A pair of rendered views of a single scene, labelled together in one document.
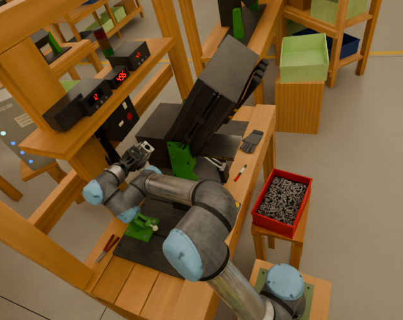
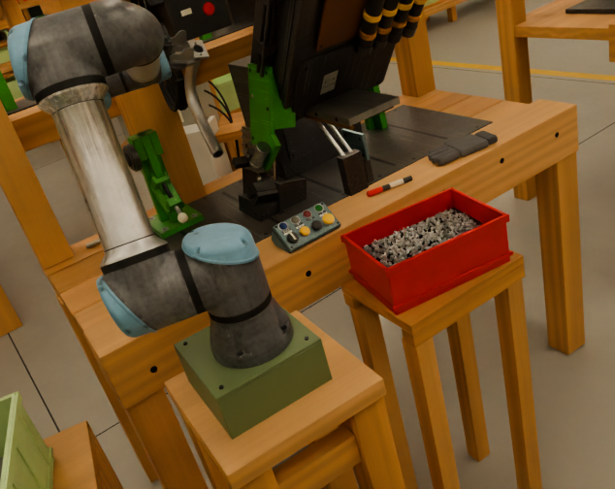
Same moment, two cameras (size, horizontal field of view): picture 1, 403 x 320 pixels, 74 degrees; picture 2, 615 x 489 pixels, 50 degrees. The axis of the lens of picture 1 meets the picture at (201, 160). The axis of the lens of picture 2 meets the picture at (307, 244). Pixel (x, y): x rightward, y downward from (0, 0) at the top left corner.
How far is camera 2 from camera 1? 1.02 m
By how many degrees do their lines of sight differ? 29
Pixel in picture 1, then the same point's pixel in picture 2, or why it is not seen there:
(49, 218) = (41, 126)
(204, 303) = not seen: hidden behind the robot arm
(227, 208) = (107, 12)
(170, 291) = not seen: hidden behind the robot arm
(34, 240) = not seen: outside the picture
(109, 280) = (80, 270)
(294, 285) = (217, 242)
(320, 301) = (333, 394)
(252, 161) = (430, 177)
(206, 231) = (57, 21)
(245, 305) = (96, 193)
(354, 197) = not seen: outside the picture
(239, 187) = (366, 206)
